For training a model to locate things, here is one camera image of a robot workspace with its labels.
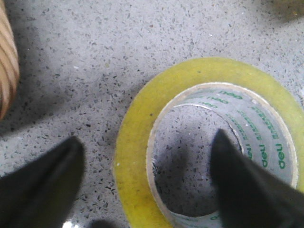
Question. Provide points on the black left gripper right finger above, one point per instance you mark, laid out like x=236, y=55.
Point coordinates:
x=248, y=195

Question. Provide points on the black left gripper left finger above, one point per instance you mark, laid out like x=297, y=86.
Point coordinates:
x=41, y=194

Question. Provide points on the yellow tape roll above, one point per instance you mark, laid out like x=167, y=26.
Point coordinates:
x=266, y=120

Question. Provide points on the brown wicker basket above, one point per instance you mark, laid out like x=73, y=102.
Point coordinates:
x=9, y=63

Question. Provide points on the yellow woven basket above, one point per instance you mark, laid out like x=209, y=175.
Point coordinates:
x=285, y=10

